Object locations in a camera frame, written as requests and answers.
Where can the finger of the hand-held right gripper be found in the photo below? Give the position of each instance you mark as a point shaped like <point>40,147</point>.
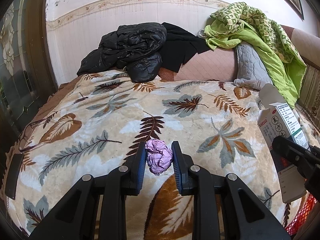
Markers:
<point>287,150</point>

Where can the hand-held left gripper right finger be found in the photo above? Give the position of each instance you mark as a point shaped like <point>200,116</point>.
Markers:
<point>178,170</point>

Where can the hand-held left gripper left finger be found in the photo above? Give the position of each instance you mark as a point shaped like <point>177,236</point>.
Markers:
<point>142,167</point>

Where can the purple paper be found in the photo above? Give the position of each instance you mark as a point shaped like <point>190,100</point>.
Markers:
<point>158,157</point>

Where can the white green carton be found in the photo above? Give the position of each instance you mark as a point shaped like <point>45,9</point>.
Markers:
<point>272,125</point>

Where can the red plastic basket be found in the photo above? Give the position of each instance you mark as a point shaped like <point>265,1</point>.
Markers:
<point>300,220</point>

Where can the leaf print blanket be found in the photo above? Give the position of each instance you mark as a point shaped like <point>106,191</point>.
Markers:
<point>125,110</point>

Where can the green blanket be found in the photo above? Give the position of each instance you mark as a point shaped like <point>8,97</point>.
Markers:
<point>275,62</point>

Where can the grey quilted cover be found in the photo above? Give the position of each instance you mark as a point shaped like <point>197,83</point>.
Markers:
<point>250,65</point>

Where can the pink brown sofa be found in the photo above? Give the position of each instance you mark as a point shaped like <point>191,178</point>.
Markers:
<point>207,62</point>

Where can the black cloth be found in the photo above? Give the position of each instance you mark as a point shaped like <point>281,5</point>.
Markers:
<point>177,47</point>

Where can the black puffer jacket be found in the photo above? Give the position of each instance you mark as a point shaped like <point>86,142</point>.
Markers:
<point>130,45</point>

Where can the black flat case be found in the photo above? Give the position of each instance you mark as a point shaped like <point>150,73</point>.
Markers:
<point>13,177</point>

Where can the clear plastic bottle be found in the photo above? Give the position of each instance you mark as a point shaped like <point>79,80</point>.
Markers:
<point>200,33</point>

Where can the wooden glass door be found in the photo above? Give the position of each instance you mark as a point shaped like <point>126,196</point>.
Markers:
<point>15,67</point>

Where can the thin frame glasses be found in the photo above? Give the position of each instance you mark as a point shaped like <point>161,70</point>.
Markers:
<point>32,124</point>

